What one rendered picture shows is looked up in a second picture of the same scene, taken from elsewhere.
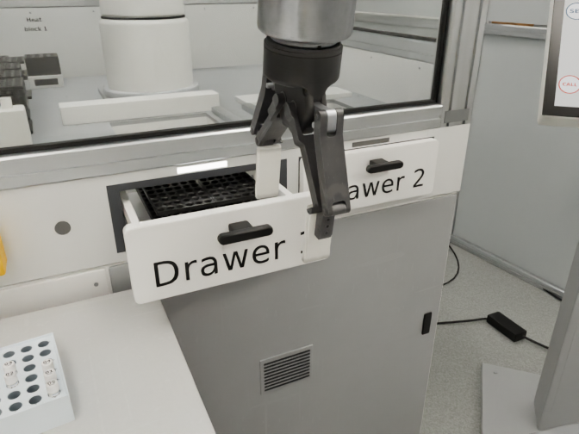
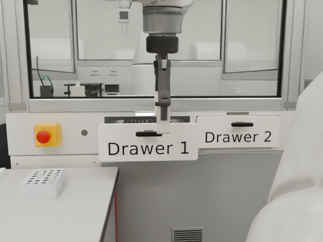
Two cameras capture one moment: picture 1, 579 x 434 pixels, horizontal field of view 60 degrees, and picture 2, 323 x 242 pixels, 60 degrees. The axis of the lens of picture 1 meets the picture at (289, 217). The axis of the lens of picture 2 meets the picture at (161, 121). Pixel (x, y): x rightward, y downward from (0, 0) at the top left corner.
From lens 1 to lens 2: 0.31 m
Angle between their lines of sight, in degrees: 26
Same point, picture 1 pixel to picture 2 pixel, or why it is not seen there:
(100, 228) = not seen: hidden behind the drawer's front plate
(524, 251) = not seen: outside the picture
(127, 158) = (115, 106)
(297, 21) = (151, 24)
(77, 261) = (88, 149)
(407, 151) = (259, 120)
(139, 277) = (101, 148)
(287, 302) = (188, 196)
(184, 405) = (101, 201)
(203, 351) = (141, 212)
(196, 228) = (129, 129)
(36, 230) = (74, 131)
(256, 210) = not seen: hidden behind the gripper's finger
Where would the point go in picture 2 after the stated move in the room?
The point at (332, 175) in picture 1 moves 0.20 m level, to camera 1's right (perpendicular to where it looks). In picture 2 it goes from (162, 86) to (263, 87)
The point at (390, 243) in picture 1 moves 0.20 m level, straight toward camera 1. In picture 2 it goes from (253, 174) to (233, 192)
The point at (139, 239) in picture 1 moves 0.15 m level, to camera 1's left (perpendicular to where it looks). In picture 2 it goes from (103, 130) to (60, 127)
